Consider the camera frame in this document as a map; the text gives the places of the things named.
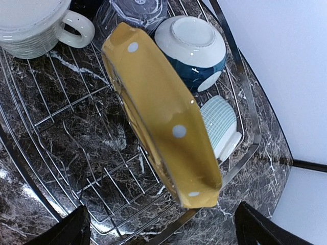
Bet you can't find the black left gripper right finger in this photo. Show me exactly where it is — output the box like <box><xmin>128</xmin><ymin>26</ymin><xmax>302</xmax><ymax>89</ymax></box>
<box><xmin>235</xmin><ymin>201</ymin><xmax>311</xmax><ymax>245</ymax></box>

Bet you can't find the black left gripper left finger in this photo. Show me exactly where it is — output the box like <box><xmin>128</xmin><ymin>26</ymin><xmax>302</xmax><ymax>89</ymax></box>
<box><xmin>25</xmin><ymin>205</ymin><xmax>91</xmax><ymax>245</ymax></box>

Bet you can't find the pale green striped bowl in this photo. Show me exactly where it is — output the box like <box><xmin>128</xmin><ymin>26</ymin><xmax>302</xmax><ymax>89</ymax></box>
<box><xmin>200</xmin><ymin>95</ymin><xmax>242</xmax><ymax>162</ymax></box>

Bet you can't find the navy and white bowl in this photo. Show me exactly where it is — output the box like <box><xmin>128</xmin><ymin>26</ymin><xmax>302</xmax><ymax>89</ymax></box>
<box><xmin>154</xmin><ymin>15</ymin><xmax>227</xmax><ymax>92</ymax></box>

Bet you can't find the cream ribbed mug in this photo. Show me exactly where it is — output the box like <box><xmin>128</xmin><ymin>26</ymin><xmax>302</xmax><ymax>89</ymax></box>
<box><xmin>1</xmin><ymin>1</ymin><xmax>95</xmax><ymax>59</ymax></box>

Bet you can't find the navy blue cup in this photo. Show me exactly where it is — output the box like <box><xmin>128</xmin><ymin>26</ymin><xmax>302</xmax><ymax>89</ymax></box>
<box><xmin>69</xmin><ymin>0</ymin><xmax>103</xmax><ymax>20</ymax></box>

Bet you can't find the clear drinking glass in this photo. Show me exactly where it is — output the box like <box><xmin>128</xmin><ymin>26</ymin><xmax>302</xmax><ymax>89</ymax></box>
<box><xmin>92</xmin><ymin>0</ymin><xmax>168</xmax><ymax>50</ymax></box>

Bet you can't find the black right frame post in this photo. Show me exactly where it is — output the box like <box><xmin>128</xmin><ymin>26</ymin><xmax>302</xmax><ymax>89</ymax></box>
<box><xmin>293</xmin><ymin>159</ymin><xmax>327</xmax><ymax>173</ymax></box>

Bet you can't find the chrome wire dish rack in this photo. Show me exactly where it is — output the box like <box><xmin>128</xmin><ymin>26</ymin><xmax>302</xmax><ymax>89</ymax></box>
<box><xmin>0</xmin><ymin>0</ymin><xmax>264</xmax><ymax>245</ymax></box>

